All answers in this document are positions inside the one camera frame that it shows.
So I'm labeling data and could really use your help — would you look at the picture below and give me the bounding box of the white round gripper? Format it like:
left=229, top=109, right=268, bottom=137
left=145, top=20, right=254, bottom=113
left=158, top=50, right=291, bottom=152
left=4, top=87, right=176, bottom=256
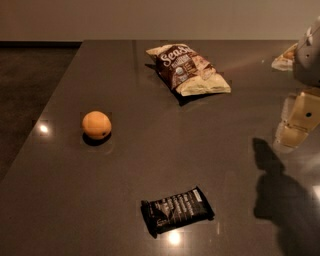
left=273, top=16, right=320, bottom=153

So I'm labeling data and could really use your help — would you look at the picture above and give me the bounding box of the orange fruit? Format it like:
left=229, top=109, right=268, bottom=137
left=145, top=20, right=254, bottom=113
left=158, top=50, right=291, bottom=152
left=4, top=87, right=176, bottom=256
left=82, top=111, right=112, bottom=140

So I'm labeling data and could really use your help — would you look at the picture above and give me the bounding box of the cream snack packet at edge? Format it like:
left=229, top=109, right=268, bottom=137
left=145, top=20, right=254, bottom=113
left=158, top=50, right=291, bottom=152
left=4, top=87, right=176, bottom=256
left=271, top=43, right=298, bottom=71

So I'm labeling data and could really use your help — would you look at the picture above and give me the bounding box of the brown and cream chip bag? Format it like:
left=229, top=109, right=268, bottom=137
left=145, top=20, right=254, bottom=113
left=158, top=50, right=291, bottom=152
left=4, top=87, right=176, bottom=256
left=146, top=44, right=231, bottom=97

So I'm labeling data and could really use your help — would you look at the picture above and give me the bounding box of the black snack bar wrapper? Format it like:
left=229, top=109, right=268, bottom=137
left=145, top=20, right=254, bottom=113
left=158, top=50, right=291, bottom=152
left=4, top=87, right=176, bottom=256
left=141, top=187, right=215, bottom=238

